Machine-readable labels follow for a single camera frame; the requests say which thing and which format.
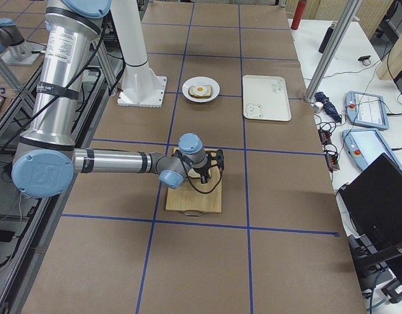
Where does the black bottle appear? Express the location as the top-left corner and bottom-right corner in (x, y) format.
(318, 21), (337, 54)

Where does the black laptop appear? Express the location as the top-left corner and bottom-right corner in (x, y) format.
(340, 153), (402, 284)

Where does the teach pendant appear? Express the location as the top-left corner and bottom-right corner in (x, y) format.
(342, 128), (402, 171)
(345, 91), (389, 131)

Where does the folded blue umbrella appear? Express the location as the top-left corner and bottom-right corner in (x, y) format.
(314, 92), (342, 123)

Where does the far teach pendant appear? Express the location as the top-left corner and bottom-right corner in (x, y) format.
(345, 91), (389, 131)

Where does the white round plate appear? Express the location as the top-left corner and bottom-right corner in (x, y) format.
(182, 77), (220, 103)

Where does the fried egg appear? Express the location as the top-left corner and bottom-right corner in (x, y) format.
(192, 86), (208, 94)

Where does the small silver cup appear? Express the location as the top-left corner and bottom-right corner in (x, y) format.
(312, 101), (324, 114)

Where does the black monitor stand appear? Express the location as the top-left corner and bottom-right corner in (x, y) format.
(347, 235), (402, 291)

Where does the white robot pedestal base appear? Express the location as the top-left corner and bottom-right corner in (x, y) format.
(110, 0), (167, 108)

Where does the cream bear serving tray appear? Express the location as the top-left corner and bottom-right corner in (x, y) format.
(243, 75), (292, 122)

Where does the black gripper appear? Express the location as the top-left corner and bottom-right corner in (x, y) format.
(195, 164), (212, 184)

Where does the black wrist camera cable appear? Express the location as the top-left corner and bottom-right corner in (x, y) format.
(179, 153), (225, 195)

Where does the wooden cutting board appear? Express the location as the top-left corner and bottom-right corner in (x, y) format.
(165, 167), (223, 216)

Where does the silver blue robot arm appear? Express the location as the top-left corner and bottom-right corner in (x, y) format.
(11, 1), (212, 198)

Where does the red bottle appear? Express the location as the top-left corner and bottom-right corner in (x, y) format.
(291, 0), (307, 30)

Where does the aluminium frame post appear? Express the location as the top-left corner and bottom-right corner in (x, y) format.
(304, 0), (362, 103)

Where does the near teach pendant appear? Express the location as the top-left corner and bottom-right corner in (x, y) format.
(342, 128), (402, 171)

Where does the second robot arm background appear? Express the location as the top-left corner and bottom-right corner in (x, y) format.
(0, 18), (46, 66)

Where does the bread slice under egg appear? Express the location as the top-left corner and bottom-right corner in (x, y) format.
(188, 85), (212, 99)

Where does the aluminium side frame rail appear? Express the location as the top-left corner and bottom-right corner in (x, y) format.
(0, 39), (113, 313)

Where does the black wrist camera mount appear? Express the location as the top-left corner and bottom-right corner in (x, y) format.
(207, 149), (225, 172)

